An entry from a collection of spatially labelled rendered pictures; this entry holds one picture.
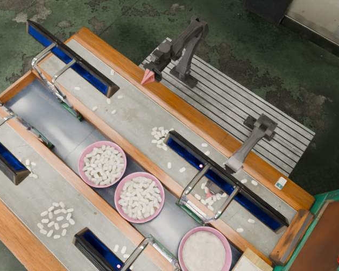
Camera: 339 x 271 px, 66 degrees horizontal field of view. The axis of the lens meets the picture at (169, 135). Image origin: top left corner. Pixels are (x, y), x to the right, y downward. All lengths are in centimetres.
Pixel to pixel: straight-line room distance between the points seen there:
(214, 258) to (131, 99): 102
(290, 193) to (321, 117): 136
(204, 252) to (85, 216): 65
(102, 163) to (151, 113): 41
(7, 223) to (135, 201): 65
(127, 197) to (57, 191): 39
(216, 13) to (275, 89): 108
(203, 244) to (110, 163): 66
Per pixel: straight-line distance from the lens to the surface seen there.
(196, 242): 146
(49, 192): 159
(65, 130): 174
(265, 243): 154
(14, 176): 127
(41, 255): 155
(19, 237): 160
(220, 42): 293
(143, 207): 146
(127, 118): 161
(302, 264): 137
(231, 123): 171
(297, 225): 150
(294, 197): 160
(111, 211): 146
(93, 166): 155
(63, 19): 326
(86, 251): 113
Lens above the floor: 219
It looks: 69 degrees down
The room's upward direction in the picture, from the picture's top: 3 degrees clockwise
